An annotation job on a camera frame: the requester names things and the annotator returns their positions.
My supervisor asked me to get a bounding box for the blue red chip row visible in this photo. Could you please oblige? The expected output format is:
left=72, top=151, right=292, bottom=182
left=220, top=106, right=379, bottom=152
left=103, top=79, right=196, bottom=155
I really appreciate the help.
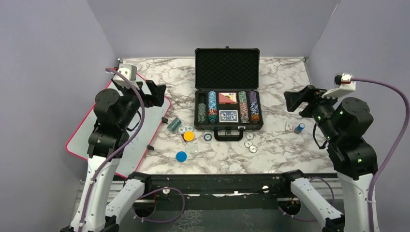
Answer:
left=208, top=91, right=217, bottom=123

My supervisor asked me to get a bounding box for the red card deck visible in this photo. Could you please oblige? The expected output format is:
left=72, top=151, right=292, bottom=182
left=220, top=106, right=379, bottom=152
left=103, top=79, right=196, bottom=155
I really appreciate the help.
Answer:
left=218, top=92, right=238, bottom=104

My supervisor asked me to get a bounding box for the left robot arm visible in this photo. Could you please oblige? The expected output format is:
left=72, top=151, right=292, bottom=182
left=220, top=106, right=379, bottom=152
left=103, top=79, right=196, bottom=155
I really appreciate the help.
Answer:
left=62, top=80, right=166, bottom=232

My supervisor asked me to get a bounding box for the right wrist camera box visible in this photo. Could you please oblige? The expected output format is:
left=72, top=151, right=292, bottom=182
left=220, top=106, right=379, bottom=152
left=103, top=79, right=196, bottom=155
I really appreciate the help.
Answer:
left=322, top=72, right=356, bottom=99

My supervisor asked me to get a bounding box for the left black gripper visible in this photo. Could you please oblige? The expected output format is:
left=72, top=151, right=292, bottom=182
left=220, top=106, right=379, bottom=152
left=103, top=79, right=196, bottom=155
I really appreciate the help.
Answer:
left=117, top=79, right=166, bottom=129

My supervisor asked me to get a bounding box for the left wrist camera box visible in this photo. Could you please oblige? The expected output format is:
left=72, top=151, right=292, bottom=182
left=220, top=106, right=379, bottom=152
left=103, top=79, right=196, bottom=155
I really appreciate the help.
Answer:
left=113, top=63, right=138, bottom=88

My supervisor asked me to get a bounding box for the green orange chip row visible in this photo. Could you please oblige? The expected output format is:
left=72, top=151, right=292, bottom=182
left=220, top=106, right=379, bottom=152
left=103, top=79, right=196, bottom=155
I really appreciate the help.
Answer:
left=238, top=91, right=249, bottom=123

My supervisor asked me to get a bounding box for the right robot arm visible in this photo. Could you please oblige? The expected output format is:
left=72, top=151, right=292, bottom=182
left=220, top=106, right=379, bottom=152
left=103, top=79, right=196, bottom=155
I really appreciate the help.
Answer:
left=279, top=85, right=379, bottom=232

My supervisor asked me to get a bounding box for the black mounting rail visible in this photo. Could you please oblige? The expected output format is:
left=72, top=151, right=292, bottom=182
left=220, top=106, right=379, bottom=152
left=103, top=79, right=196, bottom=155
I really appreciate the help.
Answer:
left=128, top=172, right=291, bottom=211

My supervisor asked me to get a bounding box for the blue round button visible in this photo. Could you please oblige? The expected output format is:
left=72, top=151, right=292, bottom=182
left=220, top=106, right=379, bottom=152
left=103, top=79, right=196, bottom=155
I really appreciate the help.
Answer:
left=176, top=151, right=187, bottom=162

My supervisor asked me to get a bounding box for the teal chip stack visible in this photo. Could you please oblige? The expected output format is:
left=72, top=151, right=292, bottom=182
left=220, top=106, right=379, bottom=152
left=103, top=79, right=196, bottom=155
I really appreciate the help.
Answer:
left=167, top=117, right=182, bottom=133

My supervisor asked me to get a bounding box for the grey white poker chip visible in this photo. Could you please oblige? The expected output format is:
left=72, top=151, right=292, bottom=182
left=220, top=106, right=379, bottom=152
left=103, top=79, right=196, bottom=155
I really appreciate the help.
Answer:
left=246, top=133, right=254, bottom=140

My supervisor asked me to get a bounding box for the small white playing card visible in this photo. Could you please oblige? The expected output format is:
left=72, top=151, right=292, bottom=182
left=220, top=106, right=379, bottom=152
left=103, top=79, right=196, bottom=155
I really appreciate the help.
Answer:
left=285, top=121, right=293, bottom=131

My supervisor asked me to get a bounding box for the white chip marked ten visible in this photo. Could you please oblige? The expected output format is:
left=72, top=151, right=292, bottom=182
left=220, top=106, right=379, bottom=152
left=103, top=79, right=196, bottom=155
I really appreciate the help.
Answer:
left=178, top=127, right=186, bottom=134

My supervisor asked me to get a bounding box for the dark green chip row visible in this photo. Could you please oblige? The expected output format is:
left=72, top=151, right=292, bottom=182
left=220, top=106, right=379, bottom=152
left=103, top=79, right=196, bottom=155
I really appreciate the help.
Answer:
left=198, top=103, right=206, bottom=123

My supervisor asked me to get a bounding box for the blue cylinder cap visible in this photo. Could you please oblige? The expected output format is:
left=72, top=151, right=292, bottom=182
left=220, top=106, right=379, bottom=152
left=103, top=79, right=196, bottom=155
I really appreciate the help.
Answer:
left=293, top=123, right=305, bottom=134

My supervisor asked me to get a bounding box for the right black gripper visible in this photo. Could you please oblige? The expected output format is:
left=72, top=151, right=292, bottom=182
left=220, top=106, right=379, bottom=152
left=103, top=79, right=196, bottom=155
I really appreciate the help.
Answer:
left=284, top=83, right=343, bottom=142

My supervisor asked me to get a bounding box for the yellow round dealer button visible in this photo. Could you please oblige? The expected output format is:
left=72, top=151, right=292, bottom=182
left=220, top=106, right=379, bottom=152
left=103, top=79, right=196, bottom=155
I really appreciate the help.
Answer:
left=184, top=131, right=195, bottom=142

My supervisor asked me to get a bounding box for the purple blue chip row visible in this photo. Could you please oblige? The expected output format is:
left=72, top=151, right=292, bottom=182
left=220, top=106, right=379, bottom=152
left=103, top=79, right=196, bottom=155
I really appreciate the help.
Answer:
left=249, top=91, right=260, bottom=123

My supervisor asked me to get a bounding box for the dark teal loose chip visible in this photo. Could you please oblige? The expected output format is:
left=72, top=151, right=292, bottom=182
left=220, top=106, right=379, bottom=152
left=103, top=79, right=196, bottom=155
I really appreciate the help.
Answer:
left=203, top=133, right=212, bottom=142

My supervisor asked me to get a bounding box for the black board clip upper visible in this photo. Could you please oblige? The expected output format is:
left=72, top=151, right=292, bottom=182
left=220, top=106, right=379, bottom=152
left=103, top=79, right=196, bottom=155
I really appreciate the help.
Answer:
left=161, top=117, right=168, bottom=124

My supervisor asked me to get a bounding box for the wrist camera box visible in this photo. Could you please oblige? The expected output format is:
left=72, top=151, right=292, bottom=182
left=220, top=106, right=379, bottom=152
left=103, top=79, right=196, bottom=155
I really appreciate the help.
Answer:
left=113, top=63, right=138, bottom=88
left=322, top=72, right=356, bottom=99

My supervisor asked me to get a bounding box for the blue card deck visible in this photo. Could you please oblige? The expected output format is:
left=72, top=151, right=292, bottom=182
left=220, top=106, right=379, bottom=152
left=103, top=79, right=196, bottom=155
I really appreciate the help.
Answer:
left=219, top=110, right=239, bottom=123

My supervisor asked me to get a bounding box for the black poker set case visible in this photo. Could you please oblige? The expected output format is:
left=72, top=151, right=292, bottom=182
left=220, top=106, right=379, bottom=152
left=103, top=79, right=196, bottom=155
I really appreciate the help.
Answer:
left=193, top=47, right=264, bottom=142

